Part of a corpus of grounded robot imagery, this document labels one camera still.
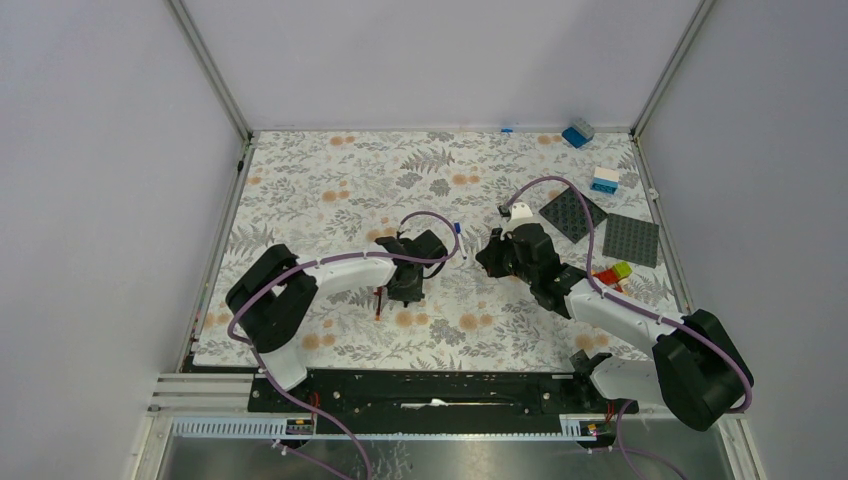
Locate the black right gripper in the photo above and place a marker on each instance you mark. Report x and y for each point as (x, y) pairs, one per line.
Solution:
(490, 256)

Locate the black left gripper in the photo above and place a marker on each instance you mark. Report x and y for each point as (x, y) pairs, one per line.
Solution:
(410, 295)

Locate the white marker blue end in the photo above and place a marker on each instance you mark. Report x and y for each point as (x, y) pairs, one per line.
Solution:
(460, 240)

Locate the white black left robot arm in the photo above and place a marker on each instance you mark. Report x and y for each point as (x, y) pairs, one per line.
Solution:
(271, 300)

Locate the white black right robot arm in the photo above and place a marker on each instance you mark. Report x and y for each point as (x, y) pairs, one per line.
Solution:
(692, 367)

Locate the orange red pen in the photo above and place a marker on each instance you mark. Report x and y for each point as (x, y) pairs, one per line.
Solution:
(379, 295)

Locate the colourful lego brick pile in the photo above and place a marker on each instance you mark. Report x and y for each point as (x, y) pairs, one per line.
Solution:
(616, 276)

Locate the grey lego baseplate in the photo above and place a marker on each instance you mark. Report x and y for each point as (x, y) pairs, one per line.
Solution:
(631, 240)

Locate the white blue lego brick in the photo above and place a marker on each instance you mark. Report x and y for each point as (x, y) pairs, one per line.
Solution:
(605, 180)

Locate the floral table mat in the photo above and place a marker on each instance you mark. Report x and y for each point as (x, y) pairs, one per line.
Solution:
(323, 193)

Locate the blue grey lego brick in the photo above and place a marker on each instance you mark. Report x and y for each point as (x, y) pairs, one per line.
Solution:
(579, 133)

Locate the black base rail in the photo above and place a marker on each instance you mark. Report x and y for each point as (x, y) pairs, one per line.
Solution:
(420, 402)

